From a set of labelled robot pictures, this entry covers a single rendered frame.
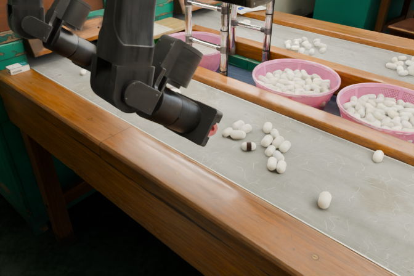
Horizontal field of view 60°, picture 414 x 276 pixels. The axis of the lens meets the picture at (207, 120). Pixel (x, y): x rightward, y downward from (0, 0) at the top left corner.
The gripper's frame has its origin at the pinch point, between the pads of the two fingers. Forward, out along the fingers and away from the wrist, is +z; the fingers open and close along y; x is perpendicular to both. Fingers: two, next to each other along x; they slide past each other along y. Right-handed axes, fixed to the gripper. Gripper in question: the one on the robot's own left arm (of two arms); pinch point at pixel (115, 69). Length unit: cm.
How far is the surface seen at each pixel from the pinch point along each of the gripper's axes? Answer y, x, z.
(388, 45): -41, -54, 78
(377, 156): -61, -7, 23
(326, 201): -59, 6, 7
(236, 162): -38.1, 7.6, 9.0
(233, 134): -32.5, 2.2, 12.9
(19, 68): 38.8, 12.0, -1.5
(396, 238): -71, 6, 10
